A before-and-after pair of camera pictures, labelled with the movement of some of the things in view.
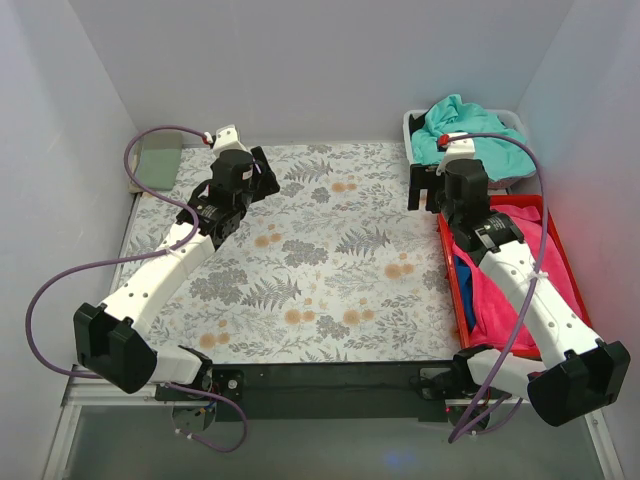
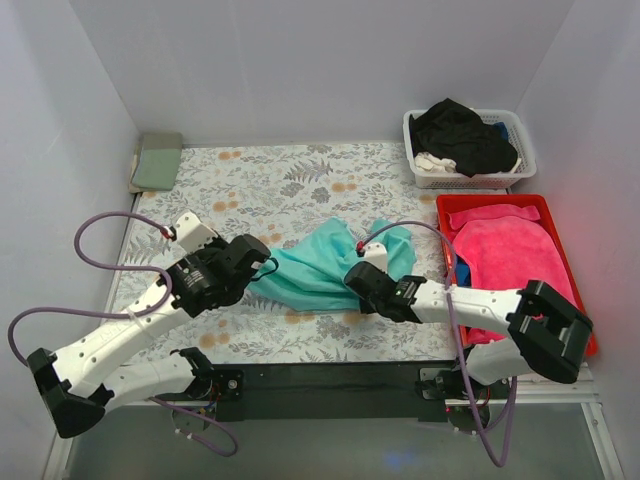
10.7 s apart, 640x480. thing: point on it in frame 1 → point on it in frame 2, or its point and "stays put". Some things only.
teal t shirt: [506, 157] → [307, 274]
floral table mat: [337, 266] stays put
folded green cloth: [159, 160] stays put
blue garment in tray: [465, 279] stays put
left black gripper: [265, 170] → [251, 251]
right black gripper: [423, 181] → [361, 282]
